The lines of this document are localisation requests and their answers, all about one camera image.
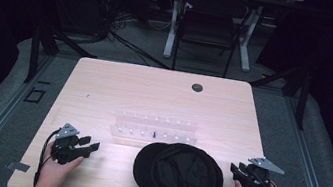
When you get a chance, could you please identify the clear acrylic rack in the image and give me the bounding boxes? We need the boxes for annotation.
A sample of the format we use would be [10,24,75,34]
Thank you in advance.
[108,108,201,153]

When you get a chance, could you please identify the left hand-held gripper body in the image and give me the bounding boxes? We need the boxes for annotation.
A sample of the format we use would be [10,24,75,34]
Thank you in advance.
[48,120,96,169]

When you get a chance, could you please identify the person's left hand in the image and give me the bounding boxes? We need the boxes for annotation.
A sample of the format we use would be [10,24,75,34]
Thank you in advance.
[37,140,87,187]

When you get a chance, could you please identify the grey tape piece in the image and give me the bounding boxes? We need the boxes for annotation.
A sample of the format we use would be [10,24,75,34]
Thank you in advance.
[5,159,32,174]

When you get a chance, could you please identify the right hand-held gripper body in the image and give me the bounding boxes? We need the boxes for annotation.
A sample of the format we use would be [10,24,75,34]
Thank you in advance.
[233,153,287,187]

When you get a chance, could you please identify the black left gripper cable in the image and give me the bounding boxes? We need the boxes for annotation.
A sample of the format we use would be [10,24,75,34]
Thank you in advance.
[32,125,63,187]

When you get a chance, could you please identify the grey table grommet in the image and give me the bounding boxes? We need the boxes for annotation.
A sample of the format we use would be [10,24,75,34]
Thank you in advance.
[190,82,205,94]

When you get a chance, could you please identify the black cap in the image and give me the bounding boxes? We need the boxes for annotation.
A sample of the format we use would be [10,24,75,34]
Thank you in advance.
[129,136,229,187]

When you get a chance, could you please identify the black metal stand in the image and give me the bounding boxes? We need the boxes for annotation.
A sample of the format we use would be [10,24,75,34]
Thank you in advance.
[243,56,316,132]
[23,22,102,94]

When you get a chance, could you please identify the black floor cables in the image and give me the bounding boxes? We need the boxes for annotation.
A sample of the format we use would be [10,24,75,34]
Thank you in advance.
[82,0,183,72]

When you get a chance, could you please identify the black chair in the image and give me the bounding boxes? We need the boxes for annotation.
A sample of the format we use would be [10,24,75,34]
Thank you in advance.
[169,0,253,82]

